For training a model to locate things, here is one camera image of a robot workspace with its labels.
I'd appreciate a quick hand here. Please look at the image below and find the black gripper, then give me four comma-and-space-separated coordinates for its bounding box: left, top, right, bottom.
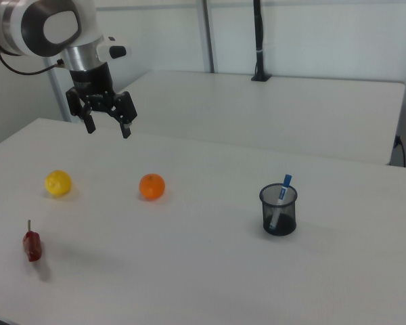
66, 63, 138, 139

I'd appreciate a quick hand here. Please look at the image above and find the blue white marker pen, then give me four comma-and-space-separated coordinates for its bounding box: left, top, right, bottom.
268, 174, 294, 231

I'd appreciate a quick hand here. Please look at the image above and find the black mesh pen cup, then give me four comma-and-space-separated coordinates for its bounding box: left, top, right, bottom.
259, 183, 298, 237

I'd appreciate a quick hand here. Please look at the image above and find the orange mandarin fruit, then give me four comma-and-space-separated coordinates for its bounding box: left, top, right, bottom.
139, 173, 166, 200

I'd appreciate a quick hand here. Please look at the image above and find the red chili pepper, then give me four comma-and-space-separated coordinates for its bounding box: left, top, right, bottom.
22, 219, 43, 263

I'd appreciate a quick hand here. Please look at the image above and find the white side table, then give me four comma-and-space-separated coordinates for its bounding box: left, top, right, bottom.
113, 70, 406, 166

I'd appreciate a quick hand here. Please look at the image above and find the black pole with base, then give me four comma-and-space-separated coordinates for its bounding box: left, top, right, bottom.
250, 0, 272, 83

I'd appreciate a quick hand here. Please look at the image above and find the grey metal frame post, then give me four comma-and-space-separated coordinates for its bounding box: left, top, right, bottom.
198, 0, 219, 73
46, 56, 72, 123

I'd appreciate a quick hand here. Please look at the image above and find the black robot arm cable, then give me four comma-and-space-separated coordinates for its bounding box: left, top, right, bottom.
0, 50, 67, 76

